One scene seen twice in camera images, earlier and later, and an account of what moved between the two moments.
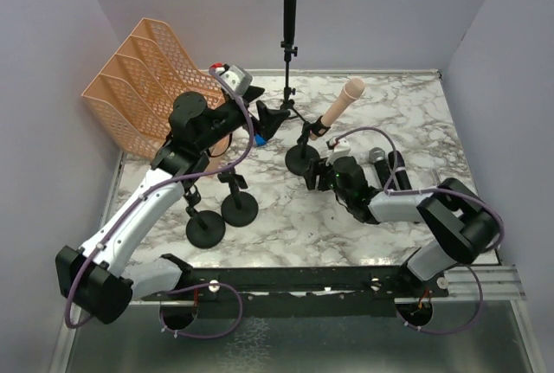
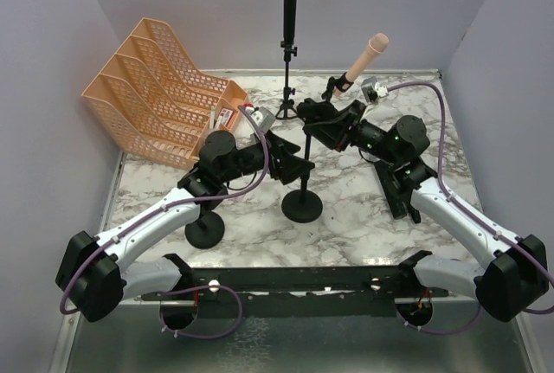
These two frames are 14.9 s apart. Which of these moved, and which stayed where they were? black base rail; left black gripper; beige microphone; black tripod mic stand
Moved: beige microphone; left black gripper
Stayed: black base rail; black tripod mic stand
